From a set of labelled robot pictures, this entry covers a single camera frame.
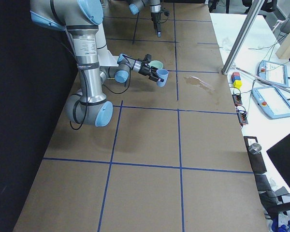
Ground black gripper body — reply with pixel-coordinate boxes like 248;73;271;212
151;11;169;29
138;54;159;81

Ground mint green bowl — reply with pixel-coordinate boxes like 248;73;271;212
149;60;163;69

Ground light blue plastic cup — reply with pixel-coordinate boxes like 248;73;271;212
157;69;169;87

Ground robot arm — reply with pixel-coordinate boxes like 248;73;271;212
30;0;168;127
126;0;170;38

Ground red blue yellow blocks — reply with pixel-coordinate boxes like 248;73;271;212
231;72;242;88

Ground red black connector block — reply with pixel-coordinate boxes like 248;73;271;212
232;93;242;106

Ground long metal rod tool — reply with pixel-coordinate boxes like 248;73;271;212
235;68;290;93

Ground near teach pendant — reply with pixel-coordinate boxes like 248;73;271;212
252;87;290;119

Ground teach pendant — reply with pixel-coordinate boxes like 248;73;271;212
257;60;289;87
252;87;290;119

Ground metal cylinder weight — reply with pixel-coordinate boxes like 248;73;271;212
248;143;262;155

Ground far teach pendant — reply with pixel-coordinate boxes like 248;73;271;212
257;60;289;87

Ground black monitor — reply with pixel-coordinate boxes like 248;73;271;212
267;134;290;188

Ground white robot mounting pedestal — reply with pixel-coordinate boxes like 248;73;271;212
96;23;118;67

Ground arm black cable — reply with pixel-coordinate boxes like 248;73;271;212
60;36;136;131

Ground aluminium frame post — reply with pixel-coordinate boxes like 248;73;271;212
221;0;265;75

